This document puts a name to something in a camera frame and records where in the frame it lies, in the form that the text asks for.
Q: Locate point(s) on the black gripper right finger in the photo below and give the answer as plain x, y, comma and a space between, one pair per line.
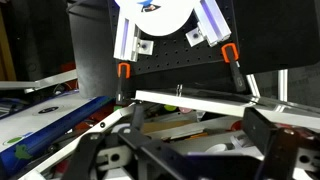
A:
280, 150

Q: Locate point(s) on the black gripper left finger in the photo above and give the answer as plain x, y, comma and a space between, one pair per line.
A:
150, 153

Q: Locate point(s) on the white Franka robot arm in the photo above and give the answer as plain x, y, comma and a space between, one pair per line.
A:
160, 20

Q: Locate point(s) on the orange black bar clamp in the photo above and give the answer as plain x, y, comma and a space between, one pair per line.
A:
123, 71
233, 63

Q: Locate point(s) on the blue and white box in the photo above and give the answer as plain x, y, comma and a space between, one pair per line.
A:
50, 123

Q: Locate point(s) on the black panel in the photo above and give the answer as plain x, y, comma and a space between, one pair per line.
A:
276, 33

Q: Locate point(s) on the white shelf board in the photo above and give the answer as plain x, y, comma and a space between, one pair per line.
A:
40, 81

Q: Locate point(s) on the aluminium extrusion with bracket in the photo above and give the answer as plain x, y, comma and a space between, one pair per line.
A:
121, 36
213, 20

